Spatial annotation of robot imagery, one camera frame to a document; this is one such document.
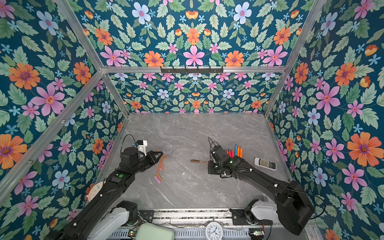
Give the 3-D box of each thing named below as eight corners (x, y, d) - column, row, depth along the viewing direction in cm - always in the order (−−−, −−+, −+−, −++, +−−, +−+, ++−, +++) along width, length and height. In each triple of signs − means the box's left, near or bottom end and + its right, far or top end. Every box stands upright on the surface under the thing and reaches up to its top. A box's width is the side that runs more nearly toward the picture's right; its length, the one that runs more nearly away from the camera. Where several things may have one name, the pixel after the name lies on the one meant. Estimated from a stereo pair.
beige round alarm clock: (90, 201, 82) (85, 199, 78) (98, 184, 88) (93, 181, 84) (98, 201, 82) (93, 199, 78) (105, 184, 88) (100, 181, 84)
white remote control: (253, 164, 95) (254, 163, 93) (254, 158, 97) (255, 157, 95) (275, 170, 92) (276, 168, 90) (275, 163, 95) (276, 162, 93)
